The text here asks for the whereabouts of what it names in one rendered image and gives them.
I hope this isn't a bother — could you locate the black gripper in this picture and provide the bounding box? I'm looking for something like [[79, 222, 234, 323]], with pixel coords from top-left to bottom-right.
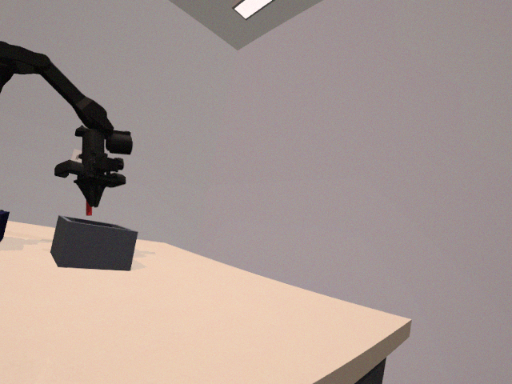
[[54, 146, 126, 208]]

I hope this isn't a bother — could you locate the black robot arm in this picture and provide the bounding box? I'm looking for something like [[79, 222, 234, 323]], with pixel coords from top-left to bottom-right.
[[0, 41, 133, 174]]

